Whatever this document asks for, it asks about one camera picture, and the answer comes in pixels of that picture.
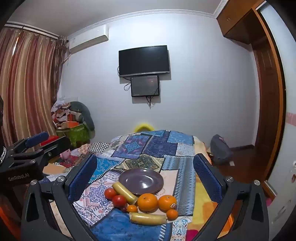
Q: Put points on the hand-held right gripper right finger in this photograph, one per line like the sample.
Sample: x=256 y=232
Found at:
x=205 y=178

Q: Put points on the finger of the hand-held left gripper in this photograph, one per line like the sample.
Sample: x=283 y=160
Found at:
x=56 y=146
x=37 y=138

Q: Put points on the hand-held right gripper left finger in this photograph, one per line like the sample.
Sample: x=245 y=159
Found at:
x=83 y=178

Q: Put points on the red tomato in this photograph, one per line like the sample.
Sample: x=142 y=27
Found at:
x=109 y=193
x=119 y=201

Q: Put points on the sugarcane piece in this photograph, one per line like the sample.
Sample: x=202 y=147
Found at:
x=124 y=191
x=148 y=218

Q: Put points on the large orange with sticker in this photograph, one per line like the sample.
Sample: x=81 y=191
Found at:
x=166 y=202

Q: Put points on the small tangerine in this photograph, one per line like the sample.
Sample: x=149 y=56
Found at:
x=132 y=208
x=172 y=214

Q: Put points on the purple plate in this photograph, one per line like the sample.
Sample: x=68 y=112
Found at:
x=141 y=180

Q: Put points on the red box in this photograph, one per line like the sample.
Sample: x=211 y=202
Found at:
x=52 y=139

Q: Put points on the pink toy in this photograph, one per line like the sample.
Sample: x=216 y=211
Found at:
x=66 y=155

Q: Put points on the grey backpack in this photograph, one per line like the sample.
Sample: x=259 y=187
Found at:
x=220 y=149

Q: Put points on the checkered cloth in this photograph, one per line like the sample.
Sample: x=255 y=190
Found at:
x=99 y=147

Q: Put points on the pile of clutter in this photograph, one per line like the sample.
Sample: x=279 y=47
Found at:
x=62 y=111

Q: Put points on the yellow orange fleece blanket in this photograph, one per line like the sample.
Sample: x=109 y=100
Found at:
x=203 y=215

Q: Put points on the grey pillow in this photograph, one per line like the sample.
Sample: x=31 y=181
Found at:
x=86 y=113

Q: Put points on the striped brown curtain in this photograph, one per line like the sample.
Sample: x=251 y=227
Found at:
x=30 y=88

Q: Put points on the small dark red fruit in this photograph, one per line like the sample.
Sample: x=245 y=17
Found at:
x=124 y=209

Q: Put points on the blue patchwork blanket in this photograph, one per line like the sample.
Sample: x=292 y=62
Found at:
x=150 y=148

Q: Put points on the pink cloth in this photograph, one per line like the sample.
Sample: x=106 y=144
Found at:
x=269 y=202

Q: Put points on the yellow plastic object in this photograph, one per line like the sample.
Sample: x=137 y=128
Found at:
x=144 y=127

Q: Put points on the wooden wardrobe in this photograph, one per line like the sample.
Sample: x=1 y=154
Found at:
x=263 y=92

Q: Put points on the small black monitor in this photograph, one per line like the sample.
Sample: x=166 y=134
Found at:
x=145 y=85

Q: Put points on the white air conditioner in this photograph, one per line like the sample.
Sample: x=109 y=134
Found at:
x=89 y=39

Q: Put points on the white wardrobe door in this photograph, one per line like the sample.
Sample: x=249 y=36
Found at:
x=289 y=92

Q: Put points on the white curtain rail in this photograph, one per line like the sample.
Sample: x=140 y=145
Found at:
x=32 y=29

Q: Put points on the wall-mounted black television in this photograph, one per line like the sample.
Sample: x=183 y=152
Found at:
x=144 y=61

